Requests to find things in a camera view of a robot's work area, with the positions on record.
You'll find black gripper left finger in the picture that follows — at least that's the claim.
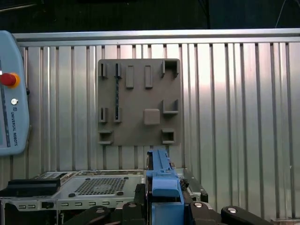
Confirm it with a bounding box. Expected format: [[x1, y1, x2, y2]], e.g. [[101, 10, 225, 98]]
[[63, 183, 149, 225]]

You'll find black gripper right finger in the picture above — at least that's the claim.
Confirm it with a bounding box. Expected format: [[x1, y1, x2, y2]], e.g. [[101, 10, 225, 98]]
[[186, 201, 274, 225]]

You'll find hard disk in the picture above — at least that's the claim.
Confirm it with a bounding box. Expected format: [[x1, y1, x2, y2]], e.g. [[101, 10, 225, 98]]
[[145, 149, 188, 225]]

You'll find black PC case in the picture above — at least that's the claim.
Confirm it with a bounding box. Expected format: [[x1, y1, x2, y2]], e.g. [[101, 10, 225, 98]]
[[0, 168, 209, 225]]

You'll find black card retention latch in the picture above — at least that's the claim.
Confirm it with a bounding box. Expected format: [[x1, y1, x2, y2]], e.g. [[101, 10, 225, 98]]
[[0, 172, 68, 198]]

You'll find grey parts rack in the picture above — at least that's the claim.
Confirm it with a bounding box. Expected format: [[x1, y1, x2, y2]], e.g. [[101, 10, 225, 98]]
[[97, 58, 181, 147]]

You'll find RAM stick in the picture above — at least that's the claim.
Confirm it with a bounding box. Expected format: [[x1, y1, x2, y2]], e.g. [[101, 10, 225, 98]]
[[114, 64, 120, 118]]

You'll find pale blue teach pendant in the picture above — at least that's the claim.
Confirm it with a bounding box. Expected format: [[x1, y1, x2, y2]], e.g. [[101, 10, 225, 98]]
[[0, 30, 31, 157]]

